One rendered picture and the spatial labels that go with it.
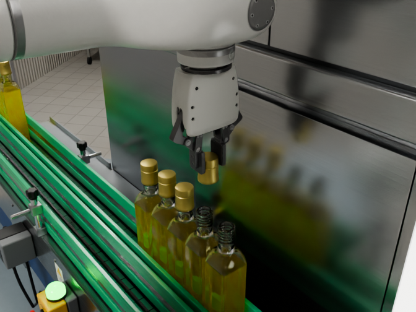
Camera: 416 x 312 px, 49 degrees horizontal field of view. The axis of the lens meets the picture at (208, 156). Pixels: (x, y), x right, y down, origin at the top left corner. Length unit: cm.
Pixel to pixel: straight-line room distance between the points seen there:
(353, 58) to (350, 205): 22
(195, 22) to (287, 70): 26
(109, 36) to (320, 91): 32
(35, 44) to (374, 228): 51
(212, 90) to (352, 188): 25
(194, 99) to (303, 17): 21
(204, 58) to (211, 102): 7
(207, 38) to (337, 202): 35
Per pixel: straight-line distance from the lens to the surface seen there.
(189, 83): 65
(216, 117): 69
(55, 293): 112
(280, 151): 79
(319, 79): 71
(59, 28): 52
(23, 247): 134
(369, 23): 67
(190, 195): 83
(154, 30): 53
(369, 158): 68
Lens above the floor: 178
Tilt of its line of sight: 28 degrees down
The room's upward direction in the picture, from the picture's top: straight up
